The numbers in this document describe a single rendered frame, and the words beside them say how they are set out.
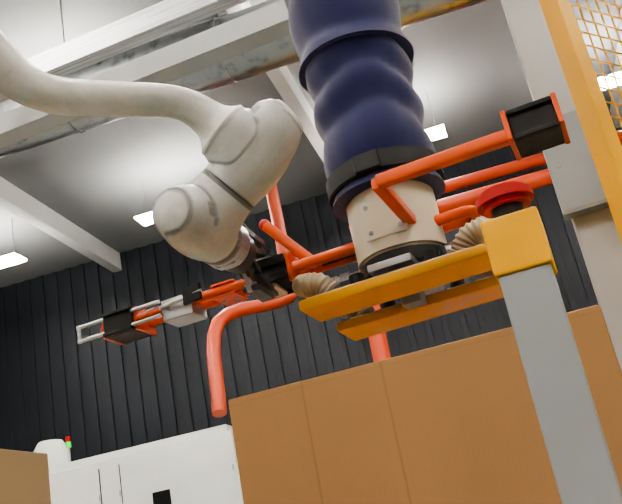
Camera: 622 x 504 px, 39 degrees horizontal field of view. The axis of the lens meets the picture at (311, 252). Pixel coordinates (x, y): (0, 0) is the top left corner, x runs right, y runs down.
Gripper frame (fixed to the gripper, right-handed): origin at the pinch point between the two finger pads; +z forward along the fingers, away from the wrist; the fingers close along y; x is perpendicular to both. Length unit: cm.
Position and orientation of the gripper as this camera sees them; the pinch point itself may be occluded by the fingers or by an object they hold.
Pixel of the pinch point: (272, 277)
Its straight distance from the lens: 170.3
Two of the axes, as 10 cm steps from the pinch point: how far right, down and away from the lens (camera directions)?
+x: 9.2, -2.9, -2.5
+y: 1.9, 9.1, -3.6
